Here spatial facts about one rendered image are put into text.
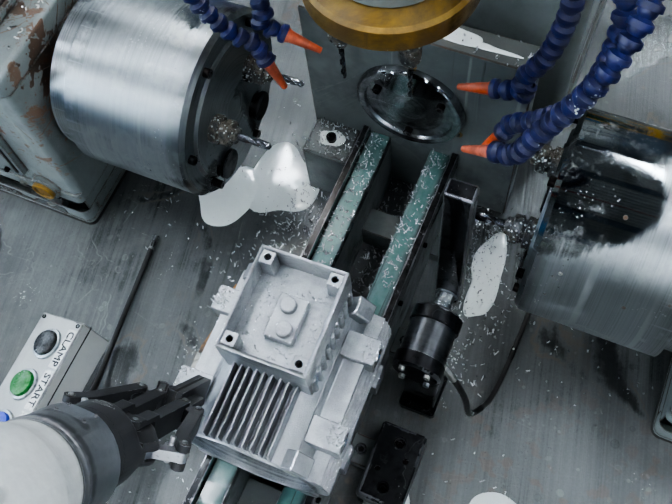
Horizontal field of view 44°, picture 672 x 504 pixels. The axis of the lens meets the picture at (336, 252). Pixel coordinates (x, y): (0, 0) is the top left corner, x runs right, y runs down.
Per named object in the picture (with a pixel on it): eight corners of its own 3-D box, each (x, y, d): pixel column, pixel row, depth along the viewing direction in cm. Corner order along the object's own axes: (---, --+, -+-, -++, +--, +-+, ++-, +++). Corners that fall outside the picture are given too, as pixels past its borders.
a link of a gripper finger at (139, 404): (102, 455, 71) (87, 449, 71) (160, 420, 82) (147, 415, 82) (114, 412, 70) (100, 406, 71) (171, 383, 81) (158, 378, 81)
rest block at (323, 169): (324, 155, 132) (317, 112, 121) (365, 169, 131) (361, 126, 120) (309, 186, 130) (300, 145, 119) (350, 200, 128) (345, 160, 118)
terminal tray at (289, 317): (269, 269, 94) (259, 242, 88) (356, 299, 92) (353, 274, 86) (224, 365, 90) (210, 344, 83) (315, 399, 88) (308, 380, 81)
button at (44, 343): (51, 333, 96) (41, 326, 94) (68, 338, 94) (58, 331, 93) (38, 356, 94) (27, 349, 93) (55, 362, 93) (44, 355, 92)
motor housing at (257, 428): (257, 306, 109) (229, 244, 92) (393, 355, 105) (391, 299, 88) (191, 450, 102) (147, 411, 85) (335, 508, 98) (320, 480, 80)
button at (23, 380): (28, 372, 94) (17, 365, 92) (46, 378, 92) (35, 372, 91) (14, 396, 93) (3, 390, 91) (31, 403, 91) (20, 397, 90)
